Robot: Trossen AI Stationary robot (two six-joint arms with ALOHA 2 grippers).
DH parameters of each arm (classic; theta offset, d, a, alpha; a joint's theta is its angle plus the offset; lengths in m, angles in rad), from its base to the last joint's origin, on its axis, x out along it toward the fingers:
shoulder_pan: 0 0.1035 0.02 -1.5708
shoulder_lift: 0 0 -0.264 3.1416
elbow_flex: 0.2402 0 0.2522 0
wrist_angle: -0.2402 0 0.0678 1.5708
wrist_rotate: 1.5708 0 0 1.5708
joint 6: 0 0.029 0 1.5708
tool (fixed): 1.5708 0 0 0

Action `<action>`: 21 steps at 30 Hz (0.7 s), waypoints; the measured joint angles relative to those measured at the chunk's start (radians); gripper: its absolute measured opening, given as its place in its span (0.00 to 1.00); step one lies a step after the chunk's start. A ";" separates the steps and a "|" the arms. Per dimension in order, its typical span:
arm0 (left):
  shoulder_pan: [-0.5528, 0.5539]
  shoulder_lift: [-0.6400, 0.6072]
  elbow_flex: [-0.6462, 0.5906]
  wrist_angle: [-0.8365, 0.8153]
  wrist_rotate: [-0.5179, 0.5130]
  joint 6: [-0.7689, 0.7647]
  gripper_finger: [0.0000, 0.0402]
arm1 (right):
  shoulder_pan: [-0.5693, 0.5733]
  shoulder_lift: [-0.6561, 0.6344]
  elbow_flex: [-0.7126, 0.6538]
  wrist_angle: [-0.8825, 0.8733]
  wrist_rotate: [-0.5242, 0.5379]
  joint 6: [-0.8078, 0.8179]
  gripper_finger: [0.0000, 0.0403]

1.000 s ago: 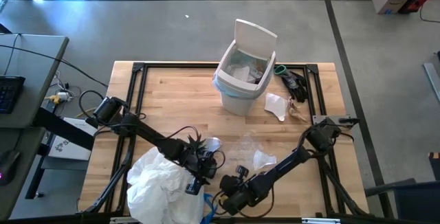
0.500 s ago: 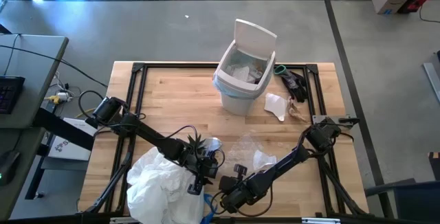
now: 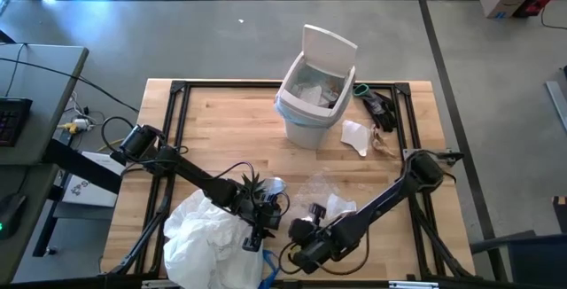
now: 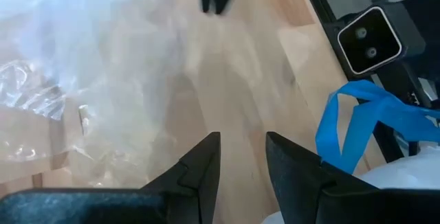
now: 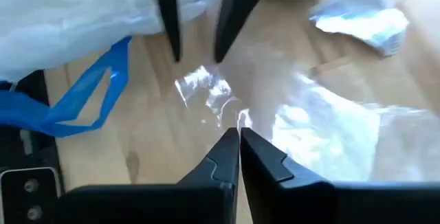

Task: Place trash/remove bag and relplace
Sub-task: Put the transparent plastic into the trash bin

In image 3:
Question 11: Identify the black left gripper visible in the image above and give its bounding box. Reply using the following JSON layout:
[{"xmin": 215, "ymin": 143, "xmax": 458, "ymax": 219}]
[{"xmin": 241, "ymin": 190, "xmax": 285, "ymax": 253}]

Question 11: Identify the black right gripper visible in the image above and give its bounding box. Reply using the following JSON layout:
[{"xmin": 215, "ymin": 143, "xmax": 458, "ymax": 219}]
[{"xmin": 286, "ymin": 203, "xmax": 343, "ymax": 276}]

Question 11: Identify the clear plastic wrap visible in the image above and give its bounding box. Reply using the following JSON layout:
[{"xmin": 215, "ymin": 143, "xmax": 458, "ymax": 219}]
[{"xmin": 326, "ymin": 193, "xmax": 358, "ymax": 219}]

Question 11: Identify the clear plastic bag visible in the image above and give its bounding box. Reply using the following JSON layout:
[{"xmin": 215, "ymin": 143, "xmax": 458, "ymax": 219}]
[{"xmin": 297, "ymin": 171, "xmax": 361, "ymax": 219}]

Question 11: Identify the succulent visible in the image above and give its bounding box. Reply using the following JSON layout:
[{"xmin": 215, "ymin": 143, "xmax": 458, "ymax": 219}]
[{"xmin": 240, "ymin": 171, "xmax": 288, "ymax": 198}]

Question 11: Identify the blue trash bag liner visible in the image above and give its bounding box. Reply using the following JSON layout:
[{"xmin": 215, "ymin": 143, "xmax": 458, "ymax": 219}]
[{"xmin": 274, "ymin": 65, "xmax": 351, "ymax": 129}]

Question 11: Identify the white printed paper slip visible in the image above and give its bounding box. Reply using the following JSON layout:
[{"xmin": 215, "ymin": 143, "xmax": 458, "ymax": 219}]
[{"xmin": 300, "ymin": 82, "xmax": 340, "ymax": 108}]

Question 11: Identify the white swing bin lid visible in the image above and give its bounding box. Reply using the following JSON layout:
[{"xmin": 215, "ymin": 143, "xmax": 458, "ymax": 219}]
[{"xmin": 274, "ymin": 24, "xmax": 358, "ymax": 129}]

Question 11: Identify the large white plastic bag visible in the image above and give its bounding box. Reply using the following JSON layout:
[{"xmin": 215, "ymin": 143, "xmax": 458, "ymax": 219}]
[{"xmin": 162, "ymin": 189, "xmax": 266, "ymax": 289}]

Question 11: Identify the white folded paper sheet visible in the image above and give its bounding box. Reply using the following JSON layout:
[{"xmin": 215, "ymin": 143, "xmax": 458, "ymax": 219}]
[{"xmin": 339, "ymin": 119, "xmax": 373, "ymax": 157}]

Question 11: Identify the small crumpled brown paper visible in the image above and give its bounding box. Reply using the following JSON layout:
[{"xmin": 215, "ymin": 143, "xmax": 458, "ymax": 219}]
[{"xmin": 370, "ymin": 127, "xmax": 398, "ymax": 160}]

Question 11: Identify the black glove with green cuff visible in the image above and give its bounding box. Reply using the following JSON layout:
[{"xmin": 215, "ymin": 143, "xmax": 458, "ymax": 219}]
[{"xmin": 353, "ymin": 83, "xmax": 399, "ymax": 133}]

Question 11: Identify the white printed box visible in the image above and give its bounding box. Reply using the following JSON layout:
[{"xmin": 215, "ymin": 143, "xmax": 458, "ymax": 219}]
[{"xmin": 61, "ymin": 151, "xmax": 128, "ymax": 208}]

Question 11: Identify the yellow plug adapter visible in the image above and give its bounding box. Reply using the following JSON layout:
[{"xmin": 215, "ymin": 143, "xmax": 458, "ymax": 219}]
[{"xmin": 56, "ymin": 118, "xmax": 92, "ymax": 134}]

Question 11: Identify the dark office chair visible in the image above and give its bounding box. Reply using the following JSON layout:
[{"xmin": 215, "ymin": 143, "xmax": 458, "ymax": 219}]
[{"xmin": 469, "ymin": 230, "xmax": 567, "ymax": 289}]

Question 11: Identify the black computer mouse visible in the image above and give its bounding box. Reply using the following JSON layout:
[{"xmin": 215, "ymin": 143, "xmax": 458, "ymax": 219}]
[{"xmin": 0, "ymin": 193, "xmax": 27, "ymax": 240}]

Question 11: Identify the grey metal bar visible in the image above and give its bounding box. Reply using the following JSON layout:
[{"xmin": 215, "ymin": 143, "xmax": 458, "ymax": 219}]
[{"xmin": 545, "ymin": 80, "xmax": 567, "ymax": 133}]

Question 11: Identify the grey desk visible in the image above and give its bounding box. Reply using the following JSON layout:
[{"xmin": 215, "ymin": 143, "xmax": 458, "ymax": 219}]
[{"xmin": 0, "ymin": 43, "xmax": 89, "ymax": 281}]

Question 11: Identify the black keyboard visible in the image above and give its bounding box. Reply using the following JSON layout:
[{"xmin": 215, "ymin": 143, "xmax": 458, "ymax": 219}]
[{"xmin": 0, "ymin": 97, "xmax": 35, "ymax": 148}]

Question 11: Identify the black aluminium table frame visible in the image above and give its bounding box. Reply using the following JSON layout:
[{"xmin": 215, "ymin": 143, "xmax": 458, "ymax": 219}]
[{"xmin": 105, "ymin": 79, "xmax": 478, "ymax": 281}]

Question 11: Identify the black desk cable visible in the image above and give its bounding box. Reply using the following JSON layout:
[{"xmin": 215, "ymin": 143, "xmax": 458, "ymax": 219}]
[{"xmin": 0, "ymin": 43, "xmax": 141, "ymax": 113}]

